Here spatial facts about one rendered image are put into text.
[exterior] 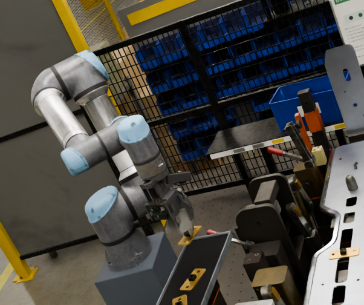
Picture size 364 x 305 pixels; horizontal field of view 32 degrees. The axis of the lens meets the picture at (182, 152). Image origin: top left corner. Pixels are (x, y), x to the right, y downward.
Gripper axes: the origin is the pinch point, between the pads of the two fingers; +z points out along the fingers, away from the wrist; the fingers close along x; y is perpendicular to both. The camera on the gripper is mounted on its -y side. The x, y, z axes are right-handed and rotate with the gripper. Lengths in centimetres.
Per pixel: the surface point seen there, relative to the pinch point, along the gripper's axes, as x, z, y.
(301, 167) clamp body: 6, 19, -60
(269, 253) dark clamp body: 15.4, 15.9, -9.1
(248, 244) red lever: 7.9, 14.7, -12.0
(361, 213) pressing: 32, 24, -37
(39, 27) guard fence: -183, -38, -166
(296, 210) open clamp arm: 16.6, 15.6, -28.7
